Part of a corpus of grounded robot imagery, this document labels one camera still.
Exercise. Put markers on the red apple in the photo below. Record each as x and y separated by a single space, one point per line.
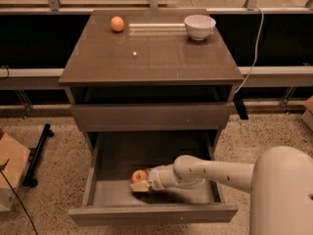
138 175

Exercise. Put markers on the open grey middle drawer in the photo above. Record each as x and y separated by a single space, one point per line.
109 200

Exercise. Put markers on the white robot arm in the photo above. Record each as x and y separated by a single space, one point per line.
280 184

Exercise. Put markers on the grey drawer cabinet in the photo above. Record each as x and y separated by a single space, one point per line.
153 61

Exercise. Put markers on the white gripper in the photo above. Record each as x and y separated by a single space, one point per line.
154 179

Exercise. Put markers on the orange fruit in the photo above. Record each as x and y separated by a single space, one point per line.
117 24

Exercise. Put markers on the white ceramic bowl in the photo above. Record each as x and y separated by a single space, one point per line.
199 27

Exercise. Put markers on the cardboard box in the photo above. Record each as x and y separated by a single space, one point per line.
13 160

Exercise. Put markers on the closed grey top drawer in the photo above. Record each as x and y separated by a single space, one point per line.
96 118

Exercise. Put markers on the black metal stand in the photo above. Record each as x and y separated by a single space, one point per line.
33 159

